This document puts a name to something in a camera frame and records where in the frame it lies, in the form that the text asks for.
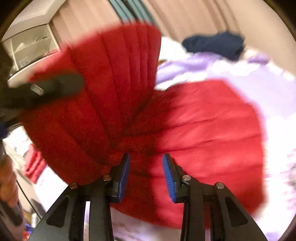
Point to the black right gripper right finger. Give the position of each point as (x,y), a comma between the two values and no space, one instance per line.
(227,217)

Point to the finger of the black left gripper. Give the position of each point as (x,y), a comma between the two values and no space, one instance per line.
(51,88)

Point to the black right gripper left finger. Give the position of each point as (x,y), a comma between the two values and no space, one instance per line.
(66,217)

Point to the red quilted down jacket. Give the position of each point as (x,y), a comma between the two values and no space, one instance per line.
(205,126)

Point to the left hand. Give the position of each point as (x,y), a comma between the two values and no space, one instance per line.
(9,189)

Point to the beige curtain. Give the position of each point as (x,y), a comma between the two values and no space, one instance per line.
(175,19)

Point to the purple floral bed sheet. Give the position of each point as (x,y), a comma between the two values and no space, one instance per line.
(258,82)

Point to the navy blue garment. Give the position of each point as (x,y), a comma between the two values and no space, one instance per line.
(226,44)

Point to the white wall shelf unit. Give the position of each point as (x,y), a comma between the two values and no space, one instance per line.
(27,47)

